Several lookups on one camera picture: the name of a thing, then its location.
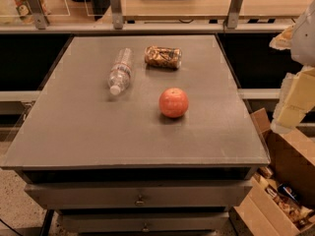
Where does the right metal bracket post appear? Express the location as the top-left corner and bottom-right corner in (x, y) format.
(225, 0), (243, 29)

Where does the colourful snack bag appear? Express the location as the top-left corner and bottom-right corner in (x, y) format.
(13, 0), (50, 24)

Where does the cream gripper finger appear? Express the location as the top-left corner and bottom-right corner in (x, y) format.
(271, 66), (315, 134)
(269, 26), (293, 50)

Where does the orange patterned drink can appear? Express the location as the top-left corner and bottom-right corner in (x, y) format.
(145, 46), (182, 70)

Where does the middle metal bracket post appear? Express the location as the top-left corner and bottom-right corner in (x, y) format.
(110, 0), (124, 30)

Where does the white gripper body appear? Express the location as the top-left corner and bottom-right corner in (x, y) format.
(290, 0), (315, 66)

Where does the lower grey drawer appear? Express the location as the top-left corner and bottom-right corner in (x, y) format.
(58, 212), (228, 233)

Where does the left metal bracket post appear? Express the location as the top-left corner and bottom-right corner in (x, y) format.
(27, 0), (48, 30)

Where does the upper grey drawer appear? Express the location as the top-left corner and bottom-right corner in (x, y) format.
(25, 181), (252, 209)

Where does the grey drawer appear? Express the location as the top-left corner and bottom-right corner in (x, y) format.
(25, 181), (252, 209)
(58, 212), (228, 233)

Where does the red apple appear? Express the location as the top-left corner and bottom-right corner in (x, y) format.
(158, 88), (189, 118)

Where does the metal bracket post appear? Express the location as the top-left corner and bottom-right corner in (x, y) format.
(27, 0), (48, 30)
(225, 0), (243, 29)
(110, 0), (124, 30)

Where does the clear plastic water bottle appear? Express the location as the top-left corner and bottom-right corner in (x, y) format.
(108, 48), (133, 95)

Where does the cardboard box with snacks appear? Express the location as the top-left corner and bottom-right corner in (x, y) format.
(235, 109), (315, 236)

